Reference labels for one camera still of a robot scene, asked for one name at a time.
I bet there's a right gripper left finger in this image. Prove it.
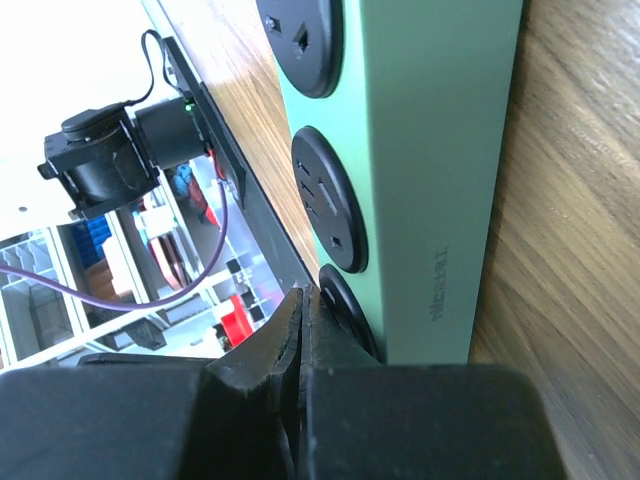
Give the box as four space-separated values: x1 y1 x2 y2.
1 288 303 479

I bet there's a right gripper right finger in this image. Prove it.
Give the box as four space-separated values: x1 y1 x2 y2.
300 286 567 479

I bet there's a green power strip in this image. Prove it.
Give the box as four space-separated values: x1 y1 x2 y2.
257 1 523 365

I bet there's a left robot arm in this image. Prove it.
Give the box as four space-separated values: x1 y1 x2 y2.
38 98 206 221

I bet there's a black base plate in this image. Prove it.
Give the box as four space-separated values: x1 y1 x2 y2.
164 36 314 292

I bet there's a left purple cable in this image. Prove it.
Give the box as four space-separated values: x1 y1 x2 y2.
0 179 231 312

